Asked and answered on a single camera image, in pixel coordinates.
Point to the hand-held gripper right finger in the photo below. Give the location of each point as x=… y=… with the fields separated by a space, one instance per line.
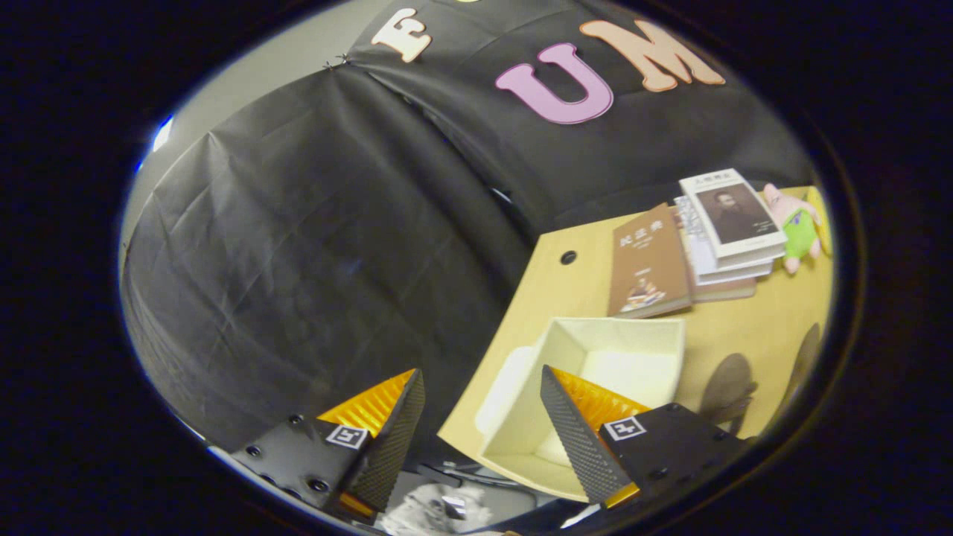
x=577 y=439

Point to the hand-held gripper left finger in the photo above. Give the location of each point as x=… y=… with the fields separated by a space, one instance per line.
x=394 y=447

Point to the foldable fabric storage box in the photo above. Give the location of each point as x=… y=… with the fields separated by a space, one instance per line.
x=633 y=357

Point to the brown fuzzy slipper shoe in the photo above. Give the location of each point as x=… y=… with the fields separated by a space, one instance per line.
x=728 y=387
x=802 y=361

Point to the black desk grommet hole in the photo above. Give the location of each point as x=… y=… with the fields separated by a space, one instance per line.
x=568 y=257

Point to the brown cover book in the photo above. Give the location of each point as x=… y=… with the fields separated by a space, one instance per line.
x=648 y=260

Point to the black backdrop cloth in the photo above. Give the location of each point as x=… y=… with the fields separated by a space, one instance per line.
x=298 y=260

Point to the pale pink thick book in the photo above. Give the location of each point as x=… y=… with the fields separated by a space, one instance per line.
x=726 y=289

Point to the white patterned cover book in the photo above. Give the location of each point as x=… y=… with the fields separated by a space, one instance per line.
x=703 y=257

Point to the white portrait cover book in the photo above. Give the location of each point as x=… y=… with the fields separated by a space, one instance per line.
x=733 y=212

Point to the green and pink plush toy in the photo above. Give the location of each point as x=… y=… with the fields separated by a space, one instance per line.
x=798 y=227

